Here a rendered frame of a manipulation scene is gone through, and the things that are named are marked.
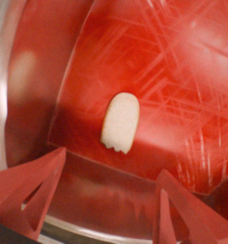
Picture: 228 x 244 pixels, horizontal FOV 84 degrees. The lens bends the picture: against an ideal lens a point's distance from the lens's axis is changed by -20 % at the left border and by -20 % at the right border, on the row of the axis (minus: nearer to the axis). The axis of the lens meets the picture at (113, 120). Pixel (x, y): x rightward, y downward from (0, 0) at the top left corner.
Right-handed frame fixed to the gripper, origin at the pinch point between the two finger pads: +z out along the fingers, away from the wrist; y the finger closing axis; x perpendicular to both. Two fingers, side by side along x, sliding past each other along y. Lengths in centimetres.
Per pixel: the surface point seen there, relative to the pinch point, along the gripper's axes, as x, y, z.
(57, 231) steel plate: 44.4, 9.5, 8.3
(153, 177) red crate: 7.9, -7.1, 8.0
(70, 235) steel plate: 44.9, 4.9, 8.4
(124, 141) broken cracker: 1.9, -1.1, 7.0
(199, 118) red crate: -2.6, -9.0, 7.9
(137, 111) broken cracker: -1.9, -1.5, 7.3
